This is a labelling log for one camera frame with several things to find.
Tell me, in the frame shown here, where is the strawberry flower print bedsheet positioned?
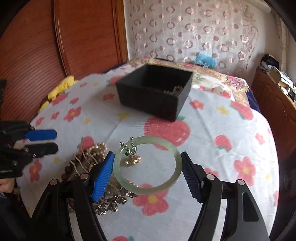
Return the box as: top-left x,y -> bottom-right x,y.
17,65 -> 279,240

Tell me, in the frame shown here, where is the gold flower brooch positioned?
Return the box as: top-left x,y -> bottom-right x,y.
125,155 -> 141,166

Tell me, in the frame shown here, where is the pale green jade bangle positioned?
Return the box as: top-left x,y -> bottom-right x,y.
113,136 -> 183,195

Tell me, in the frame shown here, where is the left hand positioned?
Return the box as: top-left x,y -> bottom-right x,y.
0,178 -> 15,193

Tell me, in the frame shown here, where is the blue plastic bag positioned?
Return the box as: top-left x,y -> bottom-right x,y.
193,52 -> 217,69

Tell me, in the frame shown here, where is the brown wooden bead bracelet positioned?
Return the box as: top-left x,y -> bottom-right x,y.
61,152 -> 93,182

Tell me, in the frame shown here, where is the pink circle pattern curtain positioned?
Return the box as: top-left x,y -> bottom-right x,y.
124,1 -> 272,77

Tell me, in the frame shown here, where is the yellow plush toy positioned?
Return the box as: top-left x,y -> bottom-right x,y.
38,75 -> 78,113

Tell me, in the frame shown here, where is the black jewelry box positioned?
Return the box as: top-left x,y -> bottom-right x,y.
116,64 -> 193,121

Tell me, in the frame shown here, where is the white pearl necklace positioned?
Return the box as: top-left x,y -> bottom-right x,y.
83,142 -> 108,172

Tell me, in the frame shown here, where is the wooden side cabinet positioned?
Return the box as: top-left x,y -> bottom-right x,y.
251,69 -> 296,161

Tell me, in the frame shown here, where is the wooden wardrobe door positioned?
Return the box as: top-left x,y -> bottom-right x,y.
1,1 -> 128,121

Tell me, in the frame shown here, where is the stack of books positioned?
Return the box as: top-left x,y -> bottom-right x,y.
259,54 -> 295,102

